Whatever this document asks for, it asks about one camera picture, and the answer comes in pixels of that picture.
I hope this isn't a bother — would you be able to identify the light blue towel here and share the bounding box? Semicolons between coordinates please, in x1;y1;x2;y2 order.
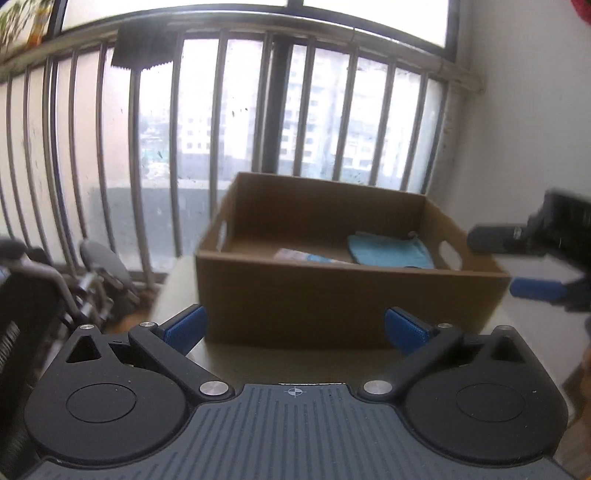
348;232;435;269

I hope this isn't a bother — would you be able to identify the brown cardboard box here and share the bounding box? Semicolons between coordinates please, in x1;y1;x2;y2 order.
195;173;510;350

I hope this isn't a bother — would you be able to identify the blue white plastic packet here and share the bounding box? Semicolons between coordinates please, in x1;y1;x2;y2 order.
273;248;352;264

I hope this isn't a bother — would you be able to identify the metal window railing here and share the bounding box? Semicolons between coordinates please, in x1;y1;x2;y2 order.
1;1;484;285

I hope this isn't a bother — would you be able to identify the red hanging cloth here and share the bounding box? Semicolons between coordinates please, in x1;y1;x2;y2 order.
571;0;591;25

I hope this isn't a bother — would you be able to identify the dark cloth on railing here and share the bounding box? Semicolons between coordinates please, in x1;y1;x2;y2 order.
111;21;178;72

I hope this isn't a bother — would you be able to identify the potted green plant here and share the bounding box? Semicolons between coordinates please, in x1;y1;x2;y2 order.
1;0;55;55

